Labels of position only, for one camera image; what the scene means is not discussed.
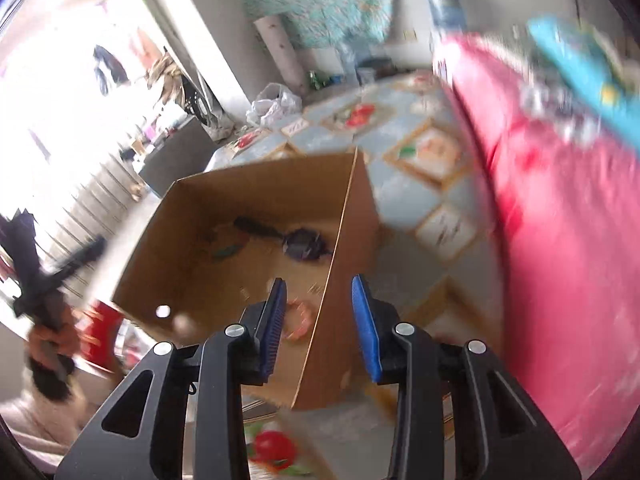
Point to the brown cardboard box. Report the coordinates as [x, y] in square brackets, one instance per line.
[193, 272]

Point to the fruit pattern tablecloth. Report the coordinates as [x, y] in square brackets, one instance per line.
[438, 259]

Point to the blue patterned pillow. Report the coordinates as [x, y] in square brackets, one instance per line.
[592, 67]

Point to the red gift bag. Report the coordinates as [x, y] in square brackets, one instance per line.
[98, 328]

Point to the pink floral blanket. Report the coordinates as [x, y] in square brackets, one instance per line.
[566, 193]

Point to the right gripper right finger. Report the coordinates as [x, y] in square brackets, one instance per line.
[499, 431]

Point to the person left hand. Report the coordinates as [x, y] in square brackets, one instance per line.
[45, 346]

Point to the blue water bottle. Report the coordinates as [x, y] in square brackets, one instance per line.
[448, 15]

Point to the pink strap smart watch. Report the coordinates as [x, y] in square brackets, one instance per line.
[301, 244]

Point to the dark grey cabinet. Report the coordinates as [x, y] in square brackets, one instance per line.
[184, 153]

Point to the pink checked left sleeve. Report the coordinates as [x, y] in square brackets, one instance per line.
[49, 414]

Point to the rolled pink mat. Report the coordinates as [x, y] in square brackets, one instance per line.
[276, 40]

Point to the white plastic bag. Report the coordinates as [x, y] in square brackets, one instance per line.
[274, 103]

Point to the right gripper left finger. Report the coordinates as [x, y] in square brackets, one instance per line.
[138, 432]

